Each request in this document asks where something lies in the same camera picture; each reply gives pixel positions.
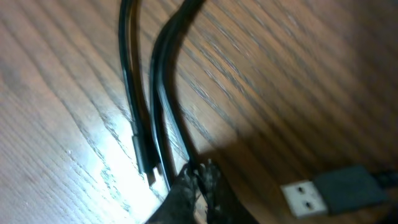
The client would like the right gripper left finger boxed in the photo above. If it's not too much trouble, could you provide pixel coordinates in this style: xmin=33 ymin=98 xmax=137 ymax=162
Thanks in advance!
xmin=146 ymin=164 xmax=198 ymax=224

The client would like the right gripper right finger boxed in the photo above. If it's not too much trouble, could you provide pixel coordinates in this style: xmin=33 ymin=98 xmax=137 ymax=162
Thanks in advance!
xmin=198 ymin=160 xmax=258 ymax=224

